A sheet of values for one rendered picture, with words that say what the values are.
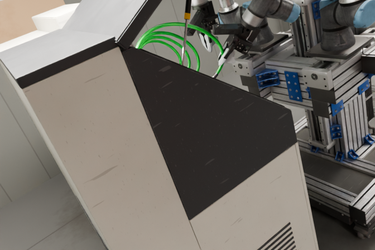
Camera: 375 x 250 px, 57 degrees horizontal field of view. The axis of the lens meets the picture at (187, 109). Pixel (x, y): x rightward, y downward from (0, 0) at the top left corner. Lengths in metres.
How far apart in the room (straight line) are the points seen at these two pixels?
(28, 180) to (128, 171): 2.74
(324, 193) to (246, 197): 0.77
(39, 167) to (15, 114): 0.58
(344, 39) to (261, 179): 0.74
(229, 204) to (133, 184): 0.44
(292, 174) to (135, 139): 0.78
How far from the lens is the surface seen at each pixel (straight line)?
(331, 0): 1.69
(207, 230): 1.40
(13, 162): 3.71
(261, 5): 1.34
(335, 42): 1.73
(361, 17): 1.58
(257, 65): 2.02
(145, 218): 1.22
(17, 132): 3.63
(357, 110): 2.33
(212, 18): 1.52
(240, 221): 1.49
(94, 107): 1.01
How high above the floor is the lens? 1.67
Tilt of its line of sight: 25 degrees down
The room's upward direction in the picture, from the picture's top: 19 degrees counter-clockwise
